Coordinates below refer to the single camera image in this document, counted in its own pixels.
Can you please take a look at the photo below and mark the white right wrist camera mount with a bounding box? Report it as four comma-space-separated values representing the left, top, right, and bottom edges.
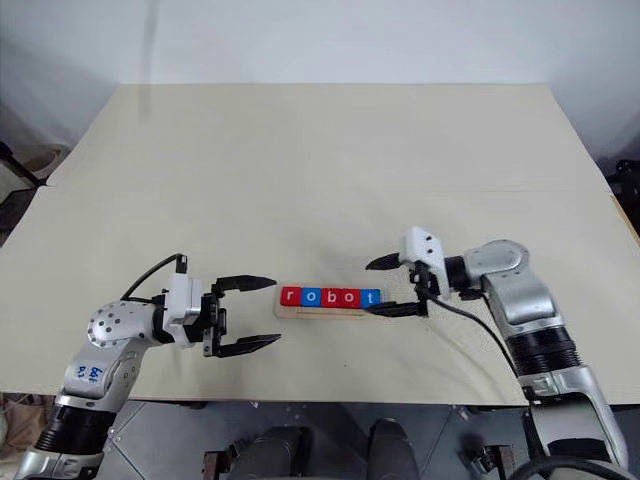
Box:
398, 225, 446, 296

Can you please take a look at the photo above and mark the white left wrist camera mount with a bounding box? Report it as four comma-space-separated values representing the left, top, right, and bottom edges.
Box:
160, 272, 206, 350

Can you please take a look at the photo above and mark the beige round object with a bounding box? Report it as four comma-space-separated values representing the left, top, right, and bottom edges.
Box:
19, 143, 69, 187

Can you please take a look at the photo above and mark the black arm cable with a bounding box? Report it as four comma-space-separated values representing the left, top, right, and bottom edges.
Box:
119, 253, 190, 301
427, 294, 534, 401

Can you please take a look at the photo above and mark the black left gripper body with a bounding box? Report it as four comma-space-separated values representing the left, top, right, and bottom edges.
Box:
199, 282, 229, 359

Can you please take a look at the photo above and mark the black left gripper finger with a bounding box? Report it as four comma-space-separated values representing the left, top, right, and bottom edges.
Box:
218, 333, 284, 359
214, 273, 278, 297

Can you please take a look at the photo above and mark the dark rounded shape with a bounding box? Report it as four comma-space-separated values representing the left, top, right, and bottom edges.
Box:
234, 424, 315, 480
368, 417, 420, 480

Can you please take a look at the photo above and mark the long wooden letter tray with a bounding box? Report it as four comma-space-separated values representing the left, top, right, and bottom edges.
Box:
273, 285, 390, 319

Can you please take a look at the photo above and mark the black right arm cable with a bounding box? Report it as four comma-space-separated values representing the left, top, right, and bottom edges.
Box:
427, 294, 534, 401

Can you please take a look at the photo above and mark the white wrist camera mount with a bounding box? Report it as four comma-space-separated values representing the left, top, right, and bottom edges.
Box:
160, 272, 206, 350
398, 225, 446, 296

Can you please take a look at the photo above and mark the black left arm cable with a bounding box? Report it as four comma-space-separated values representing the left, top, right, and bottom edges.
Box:
119, 253, 190, 301

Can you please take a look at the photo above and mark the brown metal bracket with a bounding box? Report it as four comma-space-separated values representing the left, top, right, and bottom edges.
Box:
203, 449, 226, 480
492, 444, 516, 480

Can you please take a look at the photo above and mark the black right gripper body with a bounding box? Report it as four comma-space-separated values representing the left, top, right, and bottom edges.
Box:
407, 262, 441, 319

